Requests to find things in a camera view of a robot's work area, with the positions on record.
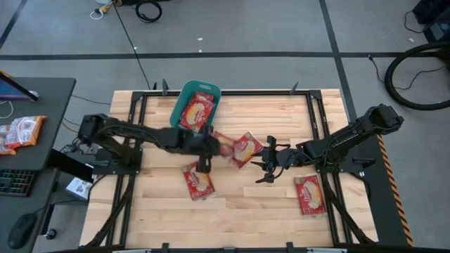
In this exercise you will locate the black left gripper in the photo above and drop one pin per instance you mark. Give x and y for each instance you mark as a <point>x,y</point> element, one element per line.
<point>193,142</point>

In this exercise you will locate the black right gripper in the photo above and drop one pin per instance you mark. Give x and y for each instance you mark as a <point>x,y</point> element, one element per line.
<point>290,157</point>

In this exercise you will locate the red popcorn bag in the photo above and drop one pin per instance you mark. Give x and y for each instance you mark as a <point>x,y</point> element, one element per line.
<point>311,195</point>
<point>210,97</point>
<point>197,112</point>
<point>198,182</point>
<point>246,149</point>
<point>226,142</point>

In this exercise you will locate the teal plastic basket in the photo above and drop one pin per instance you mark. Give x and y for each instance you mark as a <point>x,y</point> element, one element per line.
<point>191,86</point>

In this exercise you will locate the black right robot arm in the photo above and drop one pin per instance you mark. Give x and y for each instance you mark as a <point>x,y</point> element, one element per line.
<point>351,135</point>

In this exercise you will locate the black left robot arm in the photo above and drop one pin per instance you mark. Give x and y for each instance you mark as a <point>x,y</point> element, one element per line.
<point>140,131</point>

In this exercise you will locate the orange popcorn bag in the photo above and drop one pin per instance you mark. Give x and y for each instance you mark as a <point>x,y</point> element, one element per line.
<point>24,131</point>
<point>5,140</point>

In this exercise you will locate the black table clamp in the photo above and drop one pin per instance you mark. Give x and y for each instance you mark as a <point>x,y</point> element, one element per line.
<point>164,88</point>
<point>290,247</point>
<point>165,247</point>

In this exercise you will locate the black mat with hazard stripe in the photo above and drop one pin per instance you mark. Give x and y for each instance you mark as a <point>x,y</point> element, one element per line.
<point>383,196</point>

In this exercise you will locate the white box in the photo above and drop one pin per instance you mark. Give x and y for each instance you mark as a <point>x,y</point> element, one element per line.
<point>79,188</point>

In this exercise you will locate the large black hoop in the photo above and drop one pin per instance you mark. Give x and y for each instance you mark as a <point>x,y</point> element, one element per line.
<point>388,75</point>

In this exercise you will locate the black desk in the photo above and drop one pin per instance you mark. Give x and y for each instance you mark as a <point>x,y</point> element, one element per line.
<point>52,105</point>

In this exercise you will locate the black desk castor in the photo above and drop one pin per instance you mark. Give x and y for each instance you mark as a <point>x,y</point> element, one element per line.
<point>51,234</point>

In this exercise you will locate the black keyboard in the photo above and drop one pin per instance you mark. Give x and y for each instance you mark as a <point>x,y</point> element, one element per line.
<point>17,182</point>

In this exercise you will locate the black computer mouse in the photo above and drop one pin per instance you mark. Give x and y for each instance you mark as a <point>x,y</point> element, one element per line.
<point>22,230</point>

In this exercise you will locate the tilted computer monitor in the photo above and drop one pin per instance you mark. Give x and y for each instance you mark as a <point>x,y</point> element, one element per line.
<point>10,91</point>

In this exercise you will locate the black aluminium table frame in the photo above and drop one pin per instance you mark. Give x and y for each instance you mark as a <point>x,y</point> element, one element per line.
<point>253,93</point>

